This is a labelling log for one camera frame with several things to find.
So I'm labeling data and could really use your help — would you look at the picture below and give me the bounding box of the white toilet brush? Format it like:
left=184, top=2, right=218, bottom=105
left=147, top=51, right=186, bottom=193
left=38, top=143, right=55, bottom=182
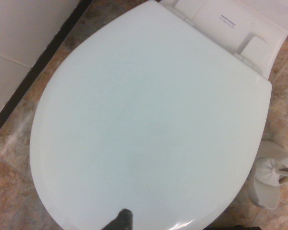
left=258, top=159, right=288, bottom=187

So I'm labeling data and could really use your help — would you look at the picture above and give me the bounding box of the white toilet seat lid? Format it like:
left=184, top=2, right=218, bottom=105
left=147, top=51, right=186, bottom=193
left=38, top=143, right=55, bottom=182
left=29, top=0, right=272, bottom=230

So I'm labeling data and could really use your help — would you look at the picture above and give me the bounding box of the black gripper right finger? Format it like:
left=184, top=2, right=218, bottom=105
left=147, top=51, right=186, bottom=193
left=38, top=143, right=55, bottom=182
left=227, top=226, right=262, bottom=230

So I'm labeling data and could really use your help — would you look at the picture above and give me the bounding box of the white porcelain toilet bowl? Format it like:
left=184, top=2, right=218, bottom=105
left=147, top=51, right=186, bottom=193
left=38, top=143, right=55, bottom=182
left=159, top=0, right=288, bottom=80

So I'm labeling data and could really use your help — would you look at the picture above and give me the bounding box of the black wall baseboard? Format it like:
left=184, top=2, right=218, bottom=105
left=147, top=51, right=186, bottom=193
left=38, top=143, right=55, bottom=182
left=0, top=0, right=93, bottom=136

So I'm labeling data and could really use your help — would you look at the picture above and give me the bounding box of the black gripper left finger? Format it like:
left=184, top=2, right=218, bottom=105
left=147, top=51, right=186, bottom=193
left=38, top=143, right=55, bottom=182
left=102, top=208, right=135, bottom=230

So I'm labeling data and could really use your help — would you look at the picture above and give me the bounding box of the white hinge bolt cap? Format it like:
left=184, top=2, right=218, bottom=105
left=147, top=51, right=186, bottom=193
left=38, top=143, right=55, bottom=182
left=240, top=35, right=269, bottom=56

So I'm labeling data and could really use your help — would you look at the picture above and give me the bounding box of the white toilet brush holder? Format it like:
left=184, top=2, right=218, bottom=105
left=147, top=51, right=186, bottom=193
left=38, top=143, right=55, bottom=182
left=247, top=139, right=288, bottom=208

